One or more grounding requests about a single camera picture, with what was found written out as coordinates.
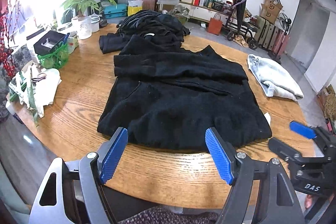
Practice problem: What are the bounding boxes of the green plastic basket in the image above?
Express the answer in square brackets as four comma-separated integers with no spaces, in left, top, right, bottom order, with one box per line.
[37,42,70,69]

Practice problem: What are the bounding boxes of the glass jar with black lid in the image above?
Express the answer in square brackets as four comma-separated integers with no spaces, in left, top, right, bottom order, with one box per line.
[26,34,45,63]

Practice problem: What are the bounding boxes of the black floor fan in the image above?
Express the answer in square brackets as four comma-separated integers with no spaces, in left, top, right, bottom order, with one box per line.
[274,13,292,64]

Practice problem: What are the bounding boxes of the patterned yellow bag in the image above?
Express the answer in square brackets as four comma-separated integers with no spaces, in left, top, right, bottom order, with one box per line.
[324,88,336,119]

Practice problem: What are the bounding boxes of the black fleece sweater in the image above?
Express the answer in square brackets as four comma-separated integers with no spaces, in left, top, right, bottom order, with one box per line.
[97,34,273,154]

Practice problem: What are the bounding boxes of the person's patterned purple clothing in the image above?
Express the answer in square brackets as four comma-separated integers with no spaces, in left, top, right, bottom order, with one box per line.
[131,207,223,224]

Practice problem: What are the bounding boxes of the grey patterned sofa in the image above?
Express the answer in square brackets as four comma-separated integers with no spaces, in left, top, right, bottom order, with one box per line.
[0,47,30,123]

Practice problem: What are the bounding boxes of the white low cabinet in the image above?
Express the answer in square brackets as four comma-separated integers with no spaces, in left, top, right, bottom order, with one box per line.
[181,2,231,24]

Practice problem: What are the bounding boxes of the turquoise suitcase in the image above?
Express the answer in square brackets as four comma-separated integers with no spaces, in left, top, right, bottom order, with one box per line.
[104,4,128,19]

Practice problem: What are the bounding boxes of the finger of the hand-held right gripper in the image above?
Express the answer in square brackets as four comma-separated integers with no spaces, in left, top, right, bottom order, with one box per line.
[289,121,328,140]
[269,137,302,161]

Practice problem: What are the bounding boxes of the yellow plastic bag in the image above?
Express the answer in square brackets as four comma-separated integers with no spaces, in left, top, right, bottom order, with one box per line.
[127,0,143,17]

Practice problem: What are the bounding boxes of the white plastic bag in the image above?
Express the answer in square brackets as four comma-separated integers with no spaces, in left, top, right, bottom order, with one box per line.
[33,68,63,114]

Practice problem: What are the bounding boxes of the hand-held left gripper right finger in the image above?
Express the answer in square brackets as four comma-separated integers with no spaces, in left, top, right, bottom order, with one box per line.
[205,127,305,224]

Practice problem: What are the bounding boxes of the olive suitcase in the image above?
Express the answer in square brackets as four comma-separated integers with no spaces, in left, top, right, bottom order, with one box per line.
[253,15,275,48]

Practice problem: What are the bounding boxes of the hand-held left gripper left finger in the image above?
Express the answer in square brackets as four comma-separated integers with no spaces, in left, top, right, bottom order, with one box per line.
[29,127,129,224]

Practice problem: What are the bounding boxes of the pink ribbed suitcase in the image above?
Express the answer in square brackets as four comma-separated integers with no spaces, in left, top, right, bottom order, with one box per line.
[270,27,289,56]

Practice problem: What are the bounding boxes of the dark purple umbrella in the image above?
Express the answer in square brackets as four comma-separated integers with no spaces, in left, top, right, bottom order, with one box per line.
[231,0,247,30]

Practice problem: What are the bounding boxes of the black wheeled walker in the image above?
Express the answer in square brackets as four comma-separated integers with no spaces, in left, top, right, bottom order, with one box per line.
[225,0,259,50]

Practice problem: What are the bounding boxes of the black clothes pile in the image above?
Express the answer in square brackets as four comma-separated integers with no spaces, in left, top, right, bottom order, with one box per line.
[99,10,191,54]

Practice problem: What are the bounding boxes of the light grey folded sweater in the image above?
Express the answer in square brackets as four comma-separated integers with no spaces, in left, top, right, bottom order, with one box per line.
[247,54,304,102]

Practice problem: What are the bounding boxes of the red berry branches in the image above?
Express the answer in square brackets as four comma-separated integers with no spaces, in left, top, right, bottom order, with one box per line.
[0,0,17,77]

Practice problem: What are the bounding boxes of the glass jar with red label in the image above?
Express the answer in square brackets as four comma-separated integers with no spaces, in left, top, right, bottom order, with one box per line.
[67,31,79,54]

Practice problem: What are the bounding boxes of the orange paper bag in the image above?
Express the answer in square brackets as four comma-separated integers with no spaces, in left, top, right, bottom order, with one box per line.
[207,13,223,36]

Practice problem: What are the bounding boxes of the frosted plastic jar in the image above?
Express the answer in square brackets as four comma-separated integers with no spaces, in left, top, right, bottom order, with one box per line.
[72,16,92,40]

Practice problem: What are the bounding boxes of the brown cardboard box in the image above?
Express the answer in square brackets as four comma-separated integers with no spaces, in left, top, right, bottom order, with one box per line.
[260,4,279,24]
[264,0,284,13]

